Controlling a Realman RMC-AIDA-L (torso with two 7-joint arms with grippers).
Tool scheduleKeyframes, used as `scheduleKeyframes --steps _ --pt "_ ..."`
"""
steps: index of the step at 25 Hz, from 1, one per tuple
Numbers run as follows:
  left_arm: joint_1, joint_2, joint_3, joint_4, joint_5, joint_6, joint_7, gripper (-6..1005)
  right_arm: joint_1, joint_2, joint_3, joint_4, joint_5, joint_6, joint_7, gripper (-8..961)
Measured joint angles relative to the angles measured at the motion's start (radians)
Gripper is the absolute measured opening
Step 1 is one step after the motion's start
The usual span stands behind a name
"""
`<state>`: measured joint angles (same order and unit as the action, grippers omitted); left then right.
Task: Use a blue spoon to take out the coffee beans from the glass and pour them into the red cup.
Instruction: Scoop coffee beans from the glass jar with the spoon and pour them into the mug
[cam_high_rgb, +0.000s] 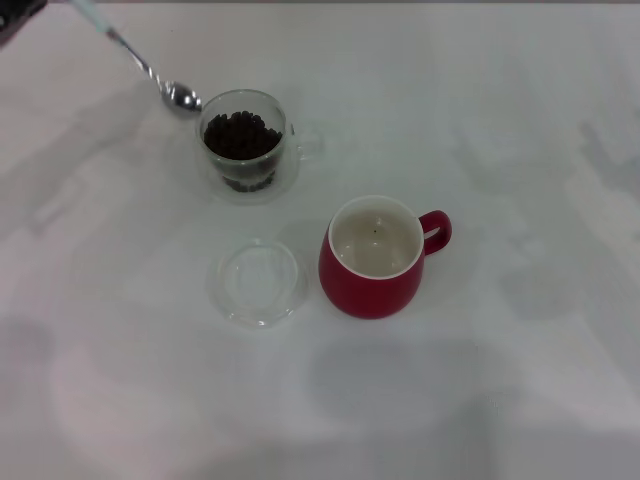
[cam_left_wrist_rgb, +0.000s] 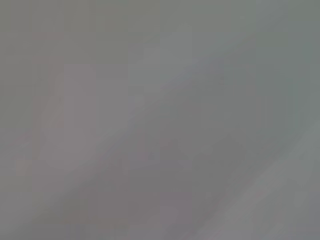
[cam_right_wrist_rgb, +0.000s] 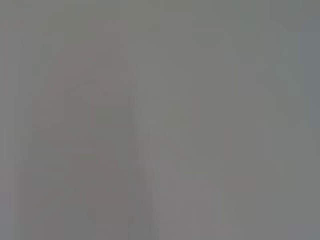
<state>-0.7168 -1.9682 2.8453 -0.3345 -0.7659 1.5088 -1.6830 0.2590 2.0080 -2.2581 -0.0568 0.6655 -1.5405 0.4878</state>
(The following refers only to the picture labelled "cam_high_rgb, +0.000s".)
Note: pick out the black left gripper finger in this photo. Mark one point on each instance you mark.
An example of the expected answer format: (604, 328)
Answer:
(15, 15)

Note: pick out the red ceramic mug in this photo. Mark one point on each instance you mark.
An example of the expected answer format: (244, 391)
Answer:
(370, 295)

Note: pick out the dark coffee beans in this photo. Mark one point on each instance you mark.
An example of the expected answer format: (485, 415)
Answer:
(240, 137)

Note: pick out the clear glass saucer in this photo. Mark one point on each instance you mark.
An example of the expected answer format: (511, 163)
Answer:
(260, 285)

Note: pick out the clear double-wall glass cup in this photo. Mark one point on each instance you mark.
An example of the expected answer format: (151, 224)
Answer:
(290, 120)

